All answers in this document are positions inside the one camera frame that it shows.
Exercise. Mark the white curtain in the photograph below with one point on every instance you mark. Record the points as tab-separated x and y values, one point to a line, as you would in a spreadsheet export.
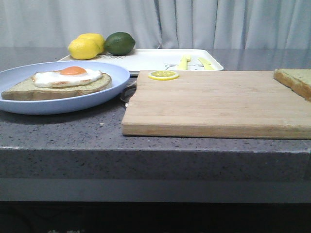
167	24

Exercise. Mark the wooden cutting board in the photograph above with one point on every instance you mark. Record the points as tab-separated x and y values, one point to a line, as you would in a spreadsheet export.
221	104

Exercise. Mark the bread slice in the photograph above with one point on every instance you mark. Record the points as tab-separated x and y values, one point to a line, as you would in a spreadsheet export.
27	91
298	80

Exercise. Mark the front yellow lemon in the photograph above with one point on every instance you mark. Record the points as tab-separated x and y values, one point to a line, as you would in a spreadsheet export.
83	49

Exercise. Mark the right yellow plastic utensil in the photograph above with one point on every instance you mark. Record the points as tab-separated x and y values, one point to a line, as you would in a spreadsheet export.
205	63

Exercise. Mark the lemon slice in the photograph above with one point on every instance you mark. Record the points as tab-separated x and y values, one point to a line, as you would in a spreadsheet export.
163	75

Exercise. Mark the metal cutting board handle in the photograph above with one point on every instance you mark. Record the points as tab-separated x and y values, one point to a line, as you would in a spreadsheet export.
127	93

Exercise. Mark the yellow plastic utensil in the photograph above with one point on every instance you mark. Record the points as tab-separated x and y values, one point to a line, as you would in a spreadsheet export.
205	63
183	65

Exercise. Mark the yellow lemon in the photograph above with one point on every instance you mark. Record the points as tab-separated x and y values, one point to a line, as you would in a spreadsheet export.
83	49
98	38

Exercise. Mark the rear yellow lemon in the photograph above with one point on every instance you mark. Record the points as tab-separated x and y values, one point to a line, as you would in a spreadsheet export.
98	38

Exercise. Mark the fried egg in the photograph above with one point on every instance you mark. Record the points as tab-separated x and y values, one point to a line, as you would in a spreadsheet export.
70	76

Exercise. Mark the light blue plate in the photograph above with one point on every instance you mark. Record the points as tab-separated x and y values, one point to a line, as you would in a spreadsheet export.
8	78

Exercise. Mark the left yellow plastic utensil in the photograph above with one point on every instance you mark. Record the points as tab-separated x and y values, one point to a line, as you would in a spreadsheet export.
183	65

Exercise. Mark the white serving tray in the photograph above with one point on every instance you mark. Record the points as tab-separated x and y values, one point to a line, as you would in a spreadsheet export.
158	59

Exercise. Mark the green lime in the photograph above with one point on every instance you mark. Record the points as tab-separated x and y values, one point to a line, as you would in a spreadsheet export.
119	43

